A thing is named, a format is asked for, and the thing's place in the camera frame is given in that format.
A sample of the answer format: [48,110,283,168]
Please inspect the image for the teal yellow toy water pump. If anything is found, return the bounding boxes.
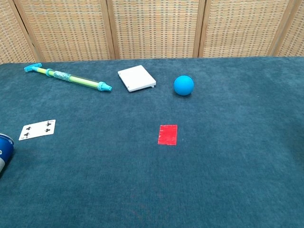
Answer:
[23,63,113,94]

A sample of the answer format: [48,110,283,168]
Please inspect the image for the blue white drink can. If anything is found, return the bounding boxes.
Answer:
[0,133,14,178]

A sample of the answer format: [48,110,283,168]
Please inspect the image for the blue ball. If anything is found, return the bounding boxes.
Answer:
[173,75,195,96]

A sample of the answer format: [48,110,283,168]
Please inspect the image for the four of clubs card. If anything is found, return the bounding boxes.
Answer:
[19,119,57,141]

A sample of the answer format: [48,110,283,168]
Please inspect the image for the red shiny plastic object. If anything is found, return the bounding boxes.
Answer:
[158,124,178,146]

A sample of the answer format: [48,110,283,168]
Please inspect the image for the woven wooden folding screen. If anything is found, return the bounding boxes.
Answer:
[0,0,304,64]

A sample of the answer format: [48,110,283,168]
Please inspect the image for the white flat plastic box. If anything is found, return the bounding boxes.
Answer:
[117,65,157,93]

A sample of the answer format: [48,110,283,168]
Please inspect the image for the blue felt table cover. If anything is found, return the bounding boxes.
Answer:
[0,56,304,228]

